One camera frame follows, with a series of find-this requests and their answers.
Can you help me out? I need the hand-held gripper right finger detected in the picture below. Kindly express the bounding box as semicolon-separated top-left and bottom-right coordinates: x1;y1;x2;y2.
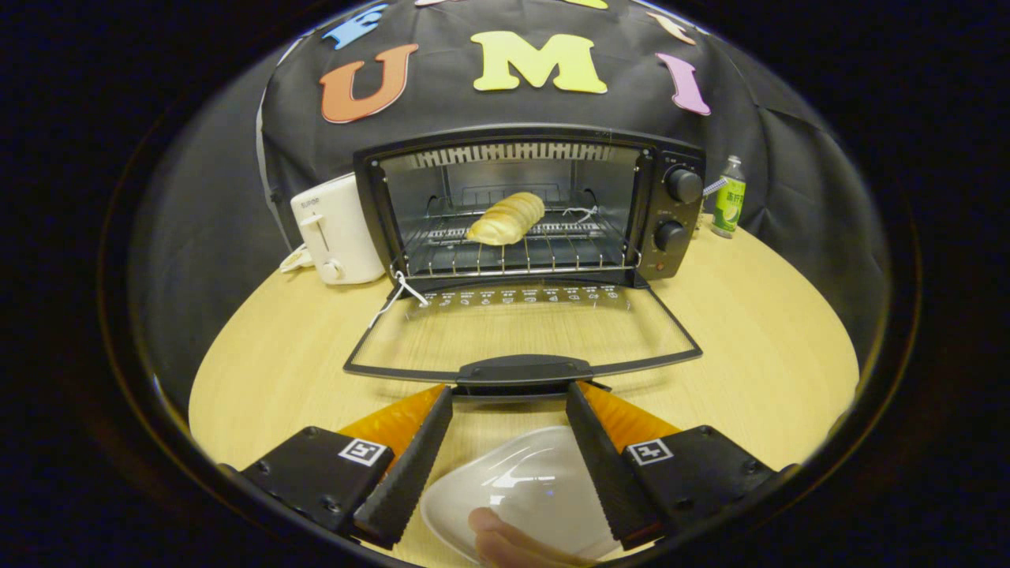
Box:
565;381;798;551

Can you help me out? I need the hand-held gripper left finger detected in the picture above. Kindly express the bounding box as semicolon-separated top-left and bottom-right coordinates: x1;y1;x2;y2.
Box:
219;384;455;551

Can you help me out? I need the black toaster oven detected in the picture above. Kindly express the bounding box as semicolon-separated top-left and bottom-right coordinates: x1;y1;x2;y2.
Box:
343;124;707;395

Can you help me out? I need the golden bread roll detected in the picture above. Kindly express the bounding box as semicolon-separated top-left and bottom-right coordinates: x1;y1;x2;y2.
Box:
466;192;546;246

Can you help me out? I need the white pop-up toaster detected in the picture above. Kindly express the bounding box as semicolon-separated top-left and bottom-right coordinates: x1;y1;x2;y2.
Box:
290;172;387;286

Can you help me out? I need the white plate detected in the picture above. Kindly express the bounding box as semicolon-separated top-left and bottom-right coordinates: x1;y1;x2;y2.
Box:
420;426;624;565

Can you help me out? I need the green label drink bottle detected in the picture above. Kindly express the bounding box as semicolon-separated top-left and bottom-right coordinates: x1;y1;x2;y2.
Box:
711;155;746;239

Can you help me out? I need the black backdrop cloth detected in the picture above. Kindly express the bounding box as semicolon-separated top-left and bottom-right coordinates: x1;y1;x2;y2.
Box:
130;0;892;411

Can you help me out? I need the white string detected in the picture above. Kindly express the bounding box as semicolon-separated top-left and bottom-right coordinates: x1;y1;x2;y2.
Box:
368;271;431;330

